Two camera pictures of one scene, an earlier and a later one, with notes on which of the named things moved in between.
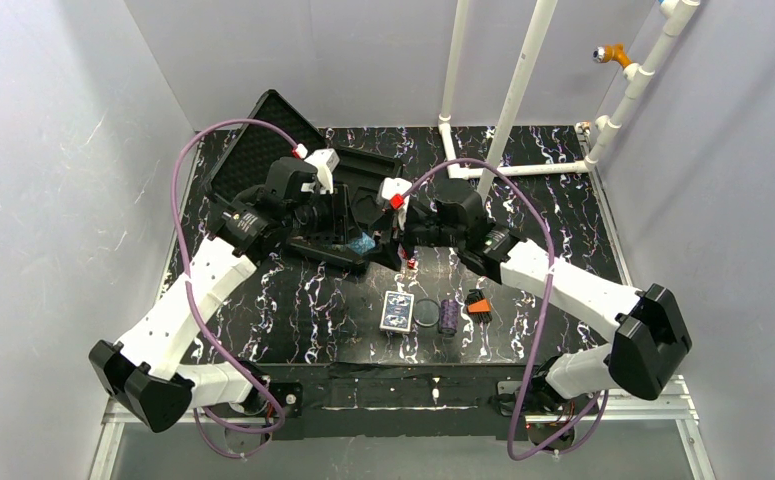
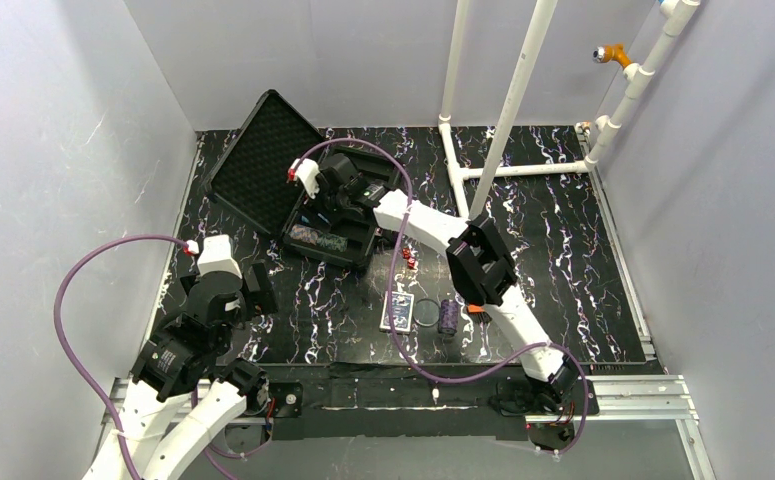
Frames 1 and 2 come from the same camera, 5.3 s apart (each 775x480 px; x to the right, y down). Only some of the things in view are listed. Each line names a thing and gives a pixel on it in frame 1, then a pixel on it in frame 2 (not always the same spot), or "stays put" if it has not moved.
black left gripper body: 337,216 -> 258,288
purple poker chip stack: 449,317 stays put
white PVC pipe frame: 676,15 stays put
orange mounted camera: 612,52 stays put
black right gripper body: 399,232 -> 334,187
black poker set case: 271,132 stays put
